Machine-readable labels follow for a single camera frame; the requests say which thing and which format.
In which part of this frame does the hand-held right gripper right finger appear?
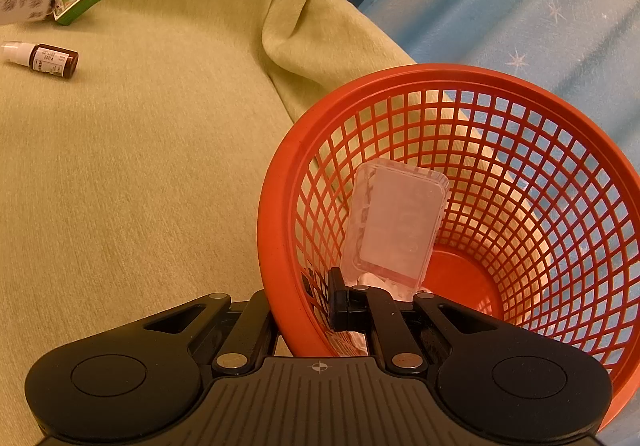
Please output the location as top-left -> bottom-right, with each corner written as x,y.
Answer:
326,268 -> 496,376

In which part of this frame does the light green fleece blanket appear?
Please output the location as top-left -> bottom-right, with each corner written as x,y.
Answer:
0,0 -> 418,446

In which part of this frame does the red plastic mesh basket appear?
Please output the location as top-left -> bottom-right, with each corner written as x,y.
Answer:
258,64 -> 640,433

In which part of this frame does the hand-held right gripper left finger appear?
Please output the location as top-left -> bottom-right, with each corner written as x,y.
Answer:
143,290 -> 281,376

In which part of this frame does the clear plastic box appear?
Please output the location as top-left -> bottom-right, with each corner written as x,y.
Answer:
338,158 -> 450,301

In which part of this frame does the brown dropper bottle white cap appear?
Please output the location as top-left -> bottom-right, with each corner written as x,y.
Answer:
2,41 -> 80,80

